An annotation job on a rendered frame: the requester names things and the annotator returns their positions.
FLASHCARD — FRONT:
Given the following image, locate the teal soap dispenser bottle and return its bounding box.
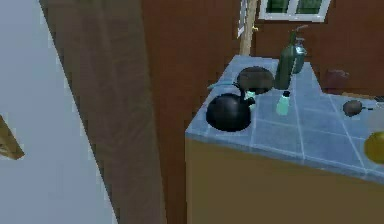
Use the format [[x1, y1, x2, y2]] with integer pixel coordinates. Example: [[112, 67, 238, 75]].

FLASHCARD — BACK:
[[292, 24, 309, 75]]

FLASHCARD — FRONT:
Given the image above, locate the white framed window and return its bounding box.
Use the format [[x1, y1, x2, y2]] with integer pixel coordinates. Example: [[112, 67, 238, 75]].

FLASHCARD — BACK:
[[258, 0, 332, 23]]

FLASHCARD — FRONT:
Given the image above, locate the small dark brown round object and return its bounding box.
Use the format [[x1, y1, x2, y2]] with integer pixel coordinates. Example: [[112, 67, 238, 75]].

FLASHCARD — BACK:
[[342, 99, 374, 118]]

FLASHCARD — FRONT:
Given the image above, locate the dark round pan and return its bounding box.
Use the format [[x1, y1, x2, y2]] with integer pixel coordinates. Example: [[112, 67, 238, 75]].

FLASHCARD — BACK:
[[236, 66, 276, 96]]

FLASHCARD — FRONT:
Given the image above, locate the blue tiled kitchen counter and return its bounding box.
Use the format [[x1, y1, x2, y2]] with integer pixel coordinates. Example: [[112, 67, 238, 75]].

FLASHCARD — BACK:
[[184, 54, 384, 224]]

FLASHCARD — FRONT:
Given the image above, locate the brown wooden object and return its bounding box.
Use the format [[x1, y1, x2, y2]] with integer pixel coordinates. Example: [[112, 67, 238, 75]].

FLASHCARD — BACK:
[[0, 114, 26, 161]]

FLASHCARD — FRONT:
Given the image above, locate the black kettle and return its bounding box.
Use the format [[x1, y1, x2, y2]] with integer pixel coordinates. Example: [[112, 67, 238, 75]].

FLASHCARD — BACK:
[[205, 82, 257, 133]]

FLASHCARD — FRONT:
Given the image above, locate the tan wooden post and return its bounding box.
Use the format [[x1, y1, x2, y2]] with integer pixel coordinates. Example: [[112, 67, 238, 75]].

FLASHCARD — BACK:
[[239, 0, 259, 57]]

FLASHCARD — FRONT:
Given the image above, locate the yellow green round fruit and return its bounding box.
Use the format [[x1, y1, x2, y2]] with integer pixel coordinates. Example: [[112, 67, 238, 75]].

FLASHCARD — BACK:
[[363, 131, 384, 165]]

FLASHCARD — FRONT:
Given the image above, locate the small light green bottle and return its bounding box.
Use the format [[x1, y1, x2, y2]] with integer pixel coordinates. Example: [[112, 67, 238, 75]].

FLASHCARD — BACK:
[[275, 90, 292, 117]]

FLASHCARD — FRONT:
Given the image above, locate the dark green tall bottle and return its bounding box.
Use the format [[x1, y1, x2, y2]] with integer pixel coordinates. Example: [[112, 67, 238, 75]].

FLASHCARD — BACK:
[[274, 30, 298, 91]]

